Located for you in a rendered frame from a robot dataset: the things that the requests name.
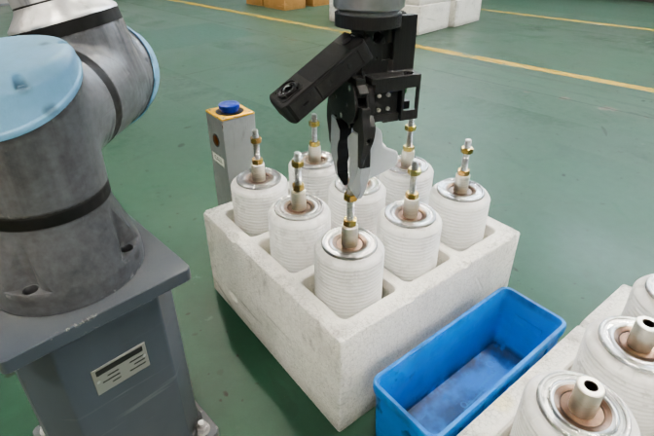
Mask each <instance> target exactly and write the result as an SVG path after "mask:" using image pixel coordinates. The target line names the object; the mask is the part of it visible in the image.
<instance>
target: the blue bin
mask: <svg viewBox="0 0 654 436"><path fill-rule="evenodd" d="M565 328H566V323H565V321H564V320H563V319H562V318H561V317H559V316H558V315H556V314H555V313H553V312H551V311H549V310H548V309H545V308H544V307H542V306H540V305H539V304H537V303H536V302H535V301H533V300H531V299H529V298H528V297H526V296H524V295H523V294H521V293H519V292H518V291H516V290H514V289H512V288H510V287H501V288H498V289H497V290H496V291H494V292H493V293H491V294H490V295H488V296H487V297H486V298H485V299H484V300H482V301H481V302H480V303H478V304H477V305H475V306H474V307H472V308H471V309H469V310H468V311H466V312H465V313H463V314H462V315H461V316H459V317H458V318H456V319H455V320H454V321H452V322H451V323H449V324H448V325H446V326H445V327H444V328H442V329H441V330H439V331H438V332H436V333H435V334H434V335H432V336H431V337H429V338H428V339H427V340H425V341H424V342H422V343H421V344H419V345H418V346H416V347H415V348H413V349H412V350H411V351H409V352H408V353H406V354H405V355H403V356H402V357H401V358H399V359H398V360H396V361H395V362H393V363H392V364H391V365H389V366H388V367H386V368H385V369H384V370H382V371H381V372H379V373H378V374H377V375H376V376H375V377H374V380H373V389H374V392H375V394H376V436H456V435H457V434H459V433H460V432H461V431H462V430H463V429H464V428H465V427H466V426H467V425H468V424H470V423H471V422H472V421H473V420H474V419H475V418H476V417H477V416H478V415H480V414H481V413H482V412H483V411H484V410H485V409H486V408H487V407H488V406H489V405H490V404H492V403H493V402H494V401H495V400H496V399H497V398H498V397H499V396H500V395H501V394H503V393H504V392H505V391H506V390H507V389H508V388H509V387H510V386H511V385H512V384H514V383H515V382H516V381H517V380H518V379H519V378H520V377H521V376H522V375H524V374H525V373H526V372H527V371H528V370H529V369H530V368H531V367H532V366H533V365H535V364H536V363H537V362H538V361H539V360H540V359H541V358H542V357H543V356H544V355H546V354H547V353H548V352H549V351H550V350H551V349H552V348H553V347H554V346H555V345H556V344H557V341H558V339H559V338H560V337H561V336H562V335H563V333H564V331H565Z"/></svg>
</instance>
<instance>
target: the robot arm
mask: <svg viewBox="0 0 654 436"><path fill-rule="evenodd" d="M8 2H9V4H10V6H11V8H12V10H13V12H14V14H13V19H12V22H11V24H10V27H9V30H8V32H7V33H8V35H9V37H2V38H0V309H1V310H2V311H4V312H6V313H9V314H12V315H17V316H25V317H41V316H51V315H57V314H62V313H67V312H70V311H73V310H76V309H82V308H84V307H87V306H89V305H92V304H94V303H96V302H98V301H100V300H102V299H104V298H106V297H108V296H110V295H111V294H113V293H114V292H116V291H117V290H119V289H120V288H122V287H123V286H124V285H125V284H127V283H128V282H129V281H130V280H131V279H132V278H133V277H134V275H135V274H136V273H137V272H138V270H139V268H140V267H141V265H142V262H143V259H144V248H143V244H142V240H141V236H140V233H139V231H138V229H137V228H136V226H135V225H134V223H133V222H132V221H131V219H130V218H129V216H128V215H127V213H126V212H125V210H124V209H123V208H122V206H121V205H120V203H119V202H118V201H117V199H116V198H115V196H114V195H113V193H112V190H111V187H110V183H109V179H108V175H107V171H106V167H105V163H104V160H103V156H102V152H101V149H102V148H103V147H104V146H105V145H106V144H108V143H109V142H110V141H111V140H112V139H113V138H114V137H116V136H117V135H118V134H119V133H120V132H121V131H122V130H124V129H125V128H126V127H127V126H129V125H131V124H132V123H134V122H135V121H137V120H138V119H139V118H140V117H141V116H142V115H143V114H144V113H145V112H146V110H147V109H148V107H149V106H150V104H151V103H152V101H153V100H154V98H155V96H156V94H157V91H158V88H159V83H160V69H159V65H158V61H157V58H156V56H155V54H154V52H153V50H152V48H151V47H150V45H149V44H148V42H147V41H146V40H145V39H144V38H143V37H142V36H141V35H140V34H139V33H136V32H135V31H134V30H132V29H131V28H130V27H128V26H127V25H126V23H125V21H124V18H123V16H122V14H121V11H120V9H119V7H118V5H117V3H116V2H115V1H113V0H8ZM405 2H406V0H333V7H334V8H335V9H336V10H337V11H335V26H337V27H339V28H343V29H349V30H351V33H347V32H344V33H342V34H341V35H340V36H339V37H338V38H337V39H335V40H334V41H333V42H332V43H331V44H329V45H328V46H327V47H326V48H325V49H324V50H322V51H321V52H320V53H319V54H318V55H316V56H315V57H314V58H313V59H312V60H310V61H309V62H308V63H307V64H306V65H305V66H303V67H302V68H301V69H300V70H299V71H297V72H296V73H295V74H294V75H293V76H292V77H290V78H289V79H288V80H287V81H286V82H285V83H283V84H282V85H281V86H280V87H279V88H277V89H276V90H275V91H274V92H273V93H271V94H270V101H271V103H272V105H273V106H274V107H275V109H276V110H277V111H278V113H279V114H280V115H282V116H283V117H284V118H285V119H286V120H287V121H289V122H290V123H292V124H297V123H298V122H299V121H300V120H301V119H302V118H304V117H305V116H306V115H307V114H308V113H309V112H311V111H312V110H313V109H314V108H315V107H316V106H318V105H319V104H320V103H321V102H322V101H323V100H325V99H326V98H327V97H328V101H327V123H328V132H329V141H330V142H331V152H332V157H333V162H334V167H335V171H336V174H337V176H338V177H339V179H340V181H341V182H342V184H343V185H347V178H348V171H349V182H348V186H349V188H350V189H351V191H352V192H353V194H354V195H355V197H356V198H357V199H362V197H363V195H364V193H365V191H366V187H367V183H368V181H369V180H370V179H371V178H373V177H375V176H377V175H379V174H381V173H383V172H385V171H387V170H389V169H391V168H393V167H395V166H396V164H397V162H398V154H397V152H396V151H395V150H392V149H390V148H387V147H384V146H383V145H382V131H381V130H380V129H379V128H378V127H376V124H375V122H383V123H388V122H394V121H398V119H399V121H405V120H410V119H416V118H417V117H418V101H419V91H420V81H421V73H419V72H417V71H415V70H414V58H415V47H416V37H417V26H418V15H417V14H407V13H406V12H404V11H402V9H403V8H404V7H405ZM414 87H416V97H415V108H414V109H409V107H410V100H408V99H406V98H405V93H406V91H407V88H414ZM404 109H409V110H404ZM348 160H349V166H347V162H348Z"/></svg>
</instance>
